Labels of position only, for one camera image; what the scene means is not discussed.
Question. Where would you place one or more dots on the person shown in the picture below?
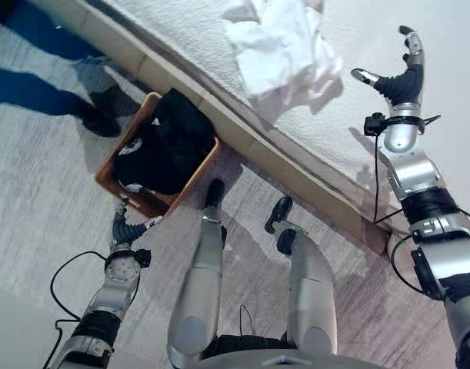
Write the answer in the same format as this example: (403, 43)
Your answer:
(54, 77)

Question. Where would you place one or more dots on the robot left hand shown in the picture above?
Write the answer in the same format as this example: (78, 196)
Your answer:
(124, 230)

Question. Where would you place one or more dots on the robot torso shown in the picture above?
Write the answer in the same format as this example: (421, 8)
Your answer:
(257, 355)

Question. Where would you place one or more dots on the white crumpled garment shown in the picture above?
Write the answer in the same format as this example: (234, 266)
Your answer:
(284, 50)

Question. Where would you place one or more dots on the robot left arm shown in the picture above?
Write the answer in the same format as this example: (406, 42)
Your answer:
(100, 303)

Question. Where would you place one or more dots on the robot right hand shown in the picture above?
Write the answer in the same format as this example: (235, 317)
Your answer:
(404, 82)

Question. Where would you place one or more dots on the black garment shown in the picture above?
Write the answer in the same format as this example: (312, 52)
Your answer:
(169, 150)

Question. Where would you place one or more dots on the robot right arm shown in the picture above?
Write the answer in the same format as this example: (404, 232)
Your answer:
(430, 215)

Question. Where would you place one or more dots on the robot right leg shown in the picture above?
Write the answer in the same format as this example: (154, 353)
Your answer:
(304, 284)

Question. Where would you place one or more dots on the bed with white sheet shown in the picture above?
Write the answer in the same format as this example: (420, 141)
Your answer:
(280, 96)

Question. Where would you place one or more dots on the brown woven basket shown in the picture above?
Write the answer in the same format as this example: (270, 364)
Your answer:
(115, 169)

